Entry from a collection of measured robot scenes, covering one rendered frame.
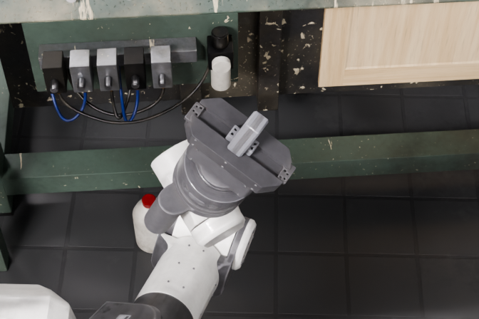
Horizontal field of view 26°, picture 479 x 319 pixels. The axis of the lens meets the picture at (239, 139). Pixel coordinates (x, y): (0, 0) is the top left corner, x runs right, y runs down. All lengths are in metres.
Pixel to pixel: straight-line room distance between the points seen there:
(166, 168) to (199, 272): 0.23
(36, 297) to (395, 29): 1.76
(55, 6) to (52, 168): 0.67
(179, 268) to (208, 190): 0.29
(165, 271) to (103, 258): 1.58
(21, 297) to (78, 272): 1.62
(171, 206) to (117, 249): 1.81
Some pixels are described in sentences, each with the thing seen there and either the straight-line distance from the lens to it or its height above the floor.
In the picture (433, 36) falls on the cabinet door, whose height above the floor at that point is 0.44.
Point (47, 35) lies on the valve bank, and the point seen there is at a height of 0.77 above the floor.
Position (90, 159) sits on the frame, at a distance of 2.96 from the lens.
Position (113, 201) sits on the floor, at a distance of 3.09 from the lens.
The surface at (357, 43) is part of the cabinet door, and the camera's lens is 2.91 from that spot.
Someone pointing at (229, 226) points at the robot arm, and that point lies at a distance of 1.24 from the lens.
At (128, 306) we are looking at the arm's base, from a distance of 1.33.
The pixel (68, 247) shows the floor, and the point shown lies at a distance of 3.02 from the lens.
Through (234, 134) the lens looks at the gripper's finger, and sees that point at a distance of 1.07.
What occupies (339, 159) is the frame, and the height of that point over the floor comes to 0.18.
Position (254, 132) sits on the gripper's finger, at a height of 1.71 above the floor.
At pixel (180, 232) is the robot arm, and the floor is 1.27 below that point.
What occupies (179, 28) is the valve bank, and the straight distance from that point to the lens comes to 2.45.
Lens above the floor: 2.51
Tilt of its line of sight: 52 degrees down
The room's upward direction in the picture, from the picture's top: straight up
